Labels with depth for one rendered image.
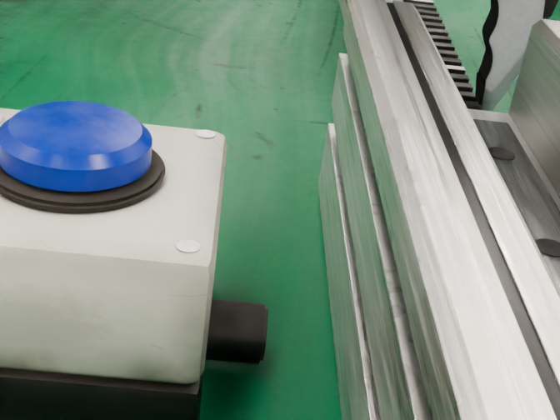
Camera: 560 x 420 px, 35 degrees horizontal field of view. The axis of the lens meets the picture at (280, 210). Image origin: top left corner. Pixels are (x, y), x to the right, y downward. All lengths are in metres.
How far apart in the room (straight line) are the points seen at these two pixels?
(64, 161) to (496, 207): 0.10
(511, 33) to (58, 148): 0.25
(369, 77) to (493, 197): 0.08
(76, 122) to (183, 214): 0.04
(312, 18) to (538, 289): 0.46
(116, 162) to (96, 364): 0.05
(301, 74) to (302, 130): 0.08
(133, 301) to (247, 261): 0.11
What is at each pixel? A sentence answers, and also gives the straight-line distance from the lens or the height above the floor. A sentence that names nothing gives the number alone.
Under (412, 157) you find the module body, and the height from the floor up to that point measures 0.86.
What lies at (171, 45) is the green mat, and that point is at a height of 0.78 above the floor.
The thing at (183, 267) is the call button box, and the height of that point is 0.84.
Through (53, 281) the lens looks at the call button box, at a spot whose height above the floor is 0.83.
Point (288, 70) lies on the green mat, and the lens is 0.51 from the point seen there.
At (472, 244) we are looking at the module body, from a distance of 0.18.
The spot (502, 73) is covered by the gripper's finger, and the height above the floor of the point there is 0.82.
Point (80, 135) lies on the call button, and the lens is 0.23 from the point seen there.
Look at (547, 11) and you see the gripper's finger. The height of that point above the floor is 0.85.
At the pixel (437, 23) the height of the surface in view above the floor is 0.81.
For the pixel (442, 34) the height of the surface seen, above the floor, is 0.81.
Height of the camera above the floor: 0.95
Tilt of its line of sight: 29 degrees down
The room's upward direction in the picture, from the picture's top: 8 degrees clockwise
